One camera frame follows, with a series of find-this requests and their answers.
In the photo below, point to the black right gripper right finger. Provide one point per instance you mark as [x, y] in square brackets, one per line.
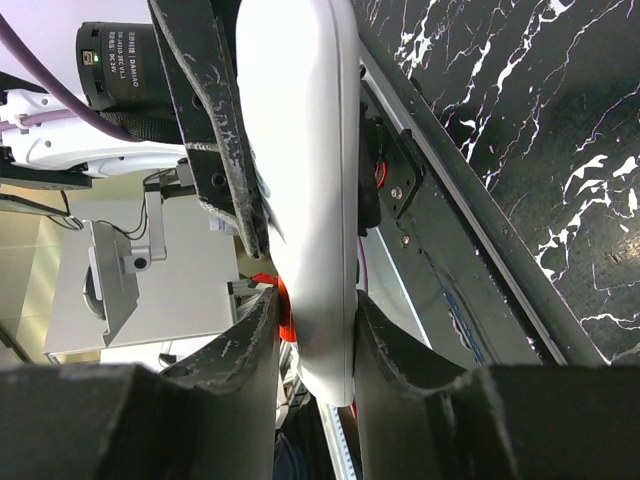
[421, 416]

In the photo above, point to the white remote control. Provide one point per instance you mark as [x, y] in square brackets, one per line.
[299, 85]

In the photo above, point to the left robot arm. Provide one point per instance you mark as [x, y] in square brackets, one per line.
[98, 89]

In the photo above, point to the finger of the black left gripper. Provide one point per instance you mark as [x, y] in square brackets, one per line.
[196, 40]

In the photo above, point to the red orange battery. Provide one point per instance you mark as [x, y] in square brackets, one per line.
[287, 330]

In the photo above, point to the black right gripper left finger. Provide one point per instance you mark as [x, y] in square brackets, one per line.
[210, 416]

